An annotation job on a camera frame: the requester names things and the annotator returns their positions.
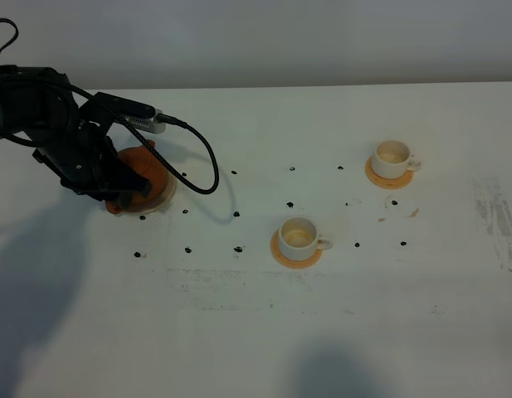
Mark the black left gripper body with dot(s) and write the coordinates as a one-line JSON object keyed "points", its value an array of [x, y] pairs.
{"points": [[87, 163]]}

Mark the brown teapot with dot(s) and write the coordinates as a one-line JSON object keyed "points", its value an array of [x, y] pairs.
{"points": [[146, 165]]}

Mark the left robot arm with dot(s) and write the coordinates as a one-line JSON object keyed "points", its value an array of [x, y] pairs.
{"points": [[38, 110]]}

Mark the beige round teapot mat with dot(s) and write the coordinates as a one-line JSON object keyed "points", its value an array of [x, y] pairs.
{"points": [[162, 200]]}

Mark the white teacup near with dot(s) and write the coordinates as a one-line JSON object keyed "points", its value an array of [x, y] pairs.
{"points": [[299, 239]]}

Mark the white teacup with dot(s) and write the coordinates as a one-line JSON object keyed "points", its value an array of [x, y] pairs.
{"points": [[299, 239], [392, 159]]}

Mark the white teacup far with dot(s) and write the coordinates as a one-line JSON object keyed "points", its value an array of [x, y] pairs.
{"points": [[392, 159]]}

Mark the orange coaster far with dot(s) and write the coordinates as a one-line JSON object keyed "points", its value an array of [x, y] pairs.
{"points": [[390, 180]]}

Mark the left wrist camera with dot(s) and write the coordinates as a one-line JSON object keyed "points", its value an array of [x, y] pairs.
{"points": [[103, 107]]}

